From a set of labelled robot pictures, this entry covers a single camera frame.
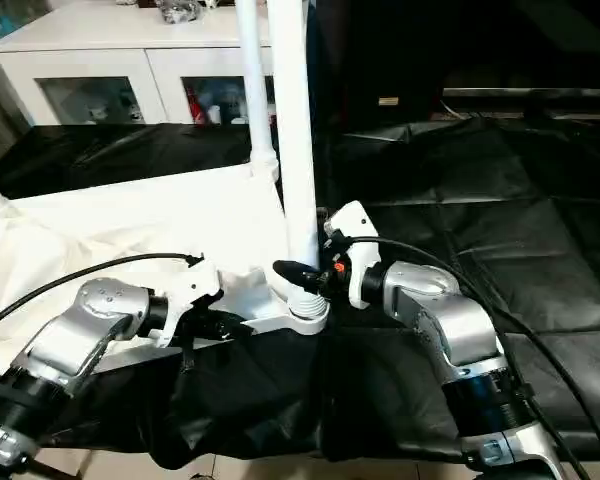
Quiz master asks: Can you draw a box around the white plastic table top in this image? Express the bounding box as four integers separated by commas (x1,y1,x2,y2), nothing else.
0,160,333,373

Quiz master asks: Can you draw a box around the black plastic mat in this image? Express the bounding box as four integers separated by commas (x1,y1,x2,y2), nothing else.
0,118,600,471

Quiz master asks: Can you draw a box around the grey toy figure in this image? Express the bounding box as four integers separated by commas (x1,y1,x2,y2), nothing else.
158,0,203,25

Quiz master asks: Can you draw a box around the white sideboard cabinet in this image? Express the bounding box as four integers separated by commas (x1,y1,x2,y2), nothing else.
0,0,313,127

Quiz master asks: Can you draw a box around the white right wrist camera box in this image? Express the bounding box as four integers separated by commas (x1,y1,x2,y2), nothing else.
323,200,383,309

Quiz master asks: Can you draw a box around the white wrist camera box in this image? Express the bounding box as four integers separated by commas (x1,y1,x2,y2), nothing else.
323,200,383,309
150,260,224,347

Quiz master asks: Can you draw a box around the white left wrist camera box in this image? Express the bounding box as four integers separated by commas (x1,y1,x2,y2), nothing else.
150,260,224,347

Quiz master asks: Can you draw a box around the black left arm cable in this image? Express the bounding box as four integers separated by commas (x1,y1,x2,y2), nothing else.
0,252,204,336

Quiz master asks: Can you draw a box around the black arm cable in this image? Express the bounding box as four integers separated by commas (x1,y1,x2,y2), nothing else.
0,252,204,336
352,236,600,471

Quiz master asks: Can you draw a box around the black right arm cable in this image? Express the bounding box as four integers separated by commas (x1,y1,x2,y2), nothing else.
352,236,600,471

